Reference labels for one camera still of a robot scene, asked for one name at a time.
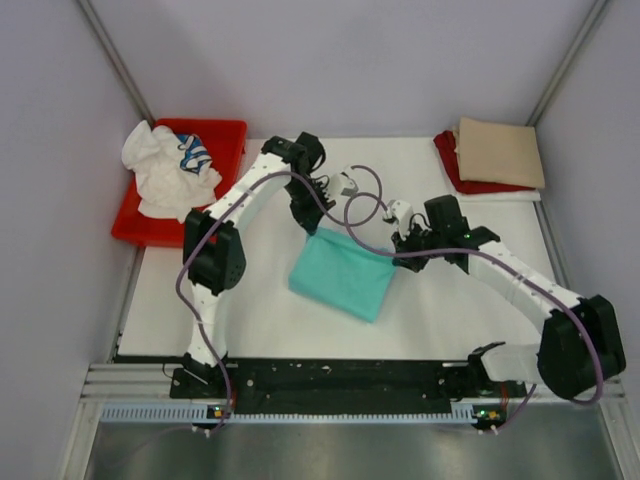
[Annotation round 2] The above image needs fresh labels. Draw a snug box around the red plastic bin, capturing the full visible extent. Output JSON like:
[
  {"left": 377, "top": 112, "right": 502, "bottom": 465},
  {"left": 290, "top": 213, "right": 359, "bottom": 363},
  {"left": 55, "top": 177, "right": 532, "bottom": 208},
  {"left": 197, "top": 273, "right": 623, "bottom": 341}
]
[{"left": 111, "top": 118, "right": 247, "bottom": 248}]

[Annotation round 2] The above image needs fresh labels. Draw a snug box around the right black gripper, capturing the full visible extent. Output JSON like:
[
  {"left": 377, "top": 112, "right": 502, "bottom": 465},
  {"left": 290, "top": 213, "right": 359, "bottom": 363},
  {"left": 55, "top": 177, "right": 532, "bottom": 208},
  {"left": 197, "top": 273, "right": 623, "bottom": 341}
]
[{"left": 392, "top": 219, "right": 446, "bottom": 273}]

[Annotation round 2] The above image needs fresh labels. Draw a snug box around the white folded t shirt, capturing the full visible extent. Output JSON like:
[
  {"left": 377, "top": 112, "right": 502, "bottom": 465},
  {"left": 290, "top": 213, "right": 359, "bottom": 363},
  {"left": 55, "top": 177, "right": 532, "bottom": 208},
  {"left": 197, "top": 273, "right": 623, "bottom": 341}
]
[{"left": 444, "top": 170, "right": 541, "bottom": 202}]

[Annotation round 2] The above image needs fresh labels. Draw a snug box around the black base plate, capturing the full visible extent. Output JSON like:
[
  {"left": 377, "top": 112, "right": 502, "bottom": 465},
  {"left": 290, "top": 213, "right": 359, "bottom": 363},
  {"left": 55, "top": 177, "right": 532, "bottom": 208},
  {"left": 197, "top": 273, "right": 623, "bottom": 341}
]
[{"left": 170, "top": 357, "right": 526, "bottom": 414}]

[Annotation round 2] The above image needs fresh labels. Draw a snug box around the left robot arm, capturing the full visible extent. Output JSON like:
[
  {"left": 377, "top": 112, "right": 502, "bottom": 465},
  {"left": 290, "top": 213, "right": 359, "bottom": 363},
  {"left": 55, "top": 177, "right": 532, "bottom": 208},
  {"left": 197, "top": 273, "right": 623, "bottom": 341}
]
[{"left": 176, "top": 132, "right": 335, "bottom": 397}]

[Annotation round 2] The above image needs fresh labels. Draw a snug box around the teal t shirt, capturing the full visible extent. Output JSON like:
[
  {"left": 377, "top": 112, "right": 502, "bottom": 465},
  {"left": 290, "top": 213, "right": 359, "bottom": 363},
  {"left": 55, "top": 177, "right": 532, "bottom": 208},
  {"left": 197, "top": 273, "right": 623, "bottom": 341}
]
[{"left": 288, "top": 228, "right": 395, "bottom": 323}]

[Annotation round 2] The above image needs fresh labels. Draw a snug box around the red folded t shirt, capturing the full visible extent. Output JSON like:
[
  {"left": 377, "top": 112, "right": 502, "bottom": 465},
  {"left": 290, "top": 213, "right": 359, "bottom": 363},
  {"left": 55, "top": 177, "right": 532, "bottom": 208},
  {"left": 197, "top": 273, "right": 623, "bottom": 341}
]
[{"left": 433, "top": 130, "right": 536, "bottom": 195}]

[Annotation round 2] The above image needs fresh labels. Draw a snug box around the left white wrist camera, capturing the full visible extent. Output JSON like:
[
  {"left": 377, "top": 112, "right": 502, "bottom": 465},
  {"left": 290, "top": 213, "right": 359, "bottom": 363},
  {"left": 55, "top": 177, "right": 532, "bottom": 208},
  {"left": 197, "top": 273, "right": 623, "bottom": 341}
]
[{"left": 326, "top": 172, "right": 359, "bottom": 201}]

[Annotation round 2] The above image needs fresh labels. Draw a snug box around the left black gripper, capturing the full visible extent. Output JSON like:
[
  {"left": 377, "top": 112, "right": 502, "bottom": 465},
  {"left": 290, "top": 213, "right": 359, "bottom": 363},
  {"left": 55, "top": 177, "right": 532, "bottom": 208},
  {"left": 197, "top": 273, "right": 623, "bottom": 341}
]
[{"left": 283, "top": 176, "right": 334, "bottom": 235}]

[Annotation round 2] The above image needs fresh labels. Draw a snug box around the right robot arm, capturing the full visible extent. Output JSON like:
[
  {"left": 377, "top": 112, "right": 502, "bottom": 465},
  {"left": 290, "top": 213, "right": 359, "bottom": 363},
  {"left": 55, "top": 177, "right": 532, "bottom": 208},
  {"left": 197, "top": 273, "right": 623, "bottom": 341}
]
[{"left": 383, "top": 195, "right": 627, "bottom": 400}]

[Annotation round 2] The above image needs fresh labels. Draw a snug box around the beige folded t shirt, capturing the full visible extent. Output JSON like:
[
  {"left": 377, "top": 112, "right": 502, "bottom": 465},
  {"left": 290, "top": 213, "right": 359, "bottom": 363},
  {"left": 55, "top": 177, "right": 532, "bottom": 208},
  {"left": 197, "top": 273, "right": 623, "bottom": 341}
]
[{"left": 456, "top": 117, "right": 546, "bottom": 189}]

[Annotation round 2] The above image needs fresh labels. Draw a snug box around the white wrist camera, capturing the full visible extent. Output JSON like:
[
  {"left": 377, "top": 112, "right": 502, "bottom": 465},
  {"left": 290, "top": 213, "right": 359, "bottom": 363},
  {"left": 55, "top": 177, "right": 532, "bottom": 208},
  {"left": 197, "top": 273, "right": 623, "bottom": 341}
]
[
  {"left": 326, "top": 172, "right": 359, "bottom": 201},
  {"left": 383, "top": 200, "right": 414, "bottom": 228}
]

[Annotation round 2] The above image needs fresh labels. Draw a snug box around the grey slotted cable duct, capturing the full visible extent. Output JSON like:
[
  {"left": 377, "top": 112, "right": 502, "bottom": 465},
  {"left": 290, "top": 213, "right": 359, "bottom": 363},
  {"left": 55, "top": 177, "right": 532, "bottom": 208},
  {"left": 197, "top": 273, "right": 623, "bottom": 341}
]
[{"left": 100, "top": 403, "right": 503, "bottom": 426}]

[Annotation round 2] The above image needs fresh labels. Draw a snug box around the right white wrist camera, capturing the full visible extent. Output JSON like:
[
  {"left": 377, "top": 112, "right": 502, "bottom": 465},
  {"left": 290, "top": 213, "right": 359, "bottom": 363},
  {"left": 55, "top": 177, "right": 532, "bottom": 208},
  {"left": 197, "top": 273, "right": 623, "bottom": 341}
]
[{"left": 383, "top": 200, "right": 414, "bottom": 228}]

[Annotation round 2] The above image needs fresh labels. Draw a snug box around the white printed t shirt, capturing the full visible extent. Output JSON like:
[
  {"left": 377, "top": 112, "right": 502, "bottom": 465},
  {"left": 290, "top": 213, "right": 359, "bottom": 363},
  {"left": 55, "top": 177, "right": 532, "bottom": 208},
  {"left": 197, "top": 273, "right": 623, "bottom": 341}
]
[{"left": 121, "top": 120, "right": 222, "bottom": 223}]

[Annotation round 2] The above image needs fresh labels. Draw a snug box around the aluminium frame rail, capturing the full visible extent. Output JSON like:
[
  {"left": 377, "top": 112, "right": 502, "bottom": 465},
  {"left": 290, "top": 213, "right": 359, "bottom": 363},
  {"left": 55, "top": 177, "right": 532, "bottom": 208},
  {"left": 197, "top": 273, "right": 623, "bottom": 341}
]
[{"left": 80, "top": 363, "right": 626, "bottom": 405}]

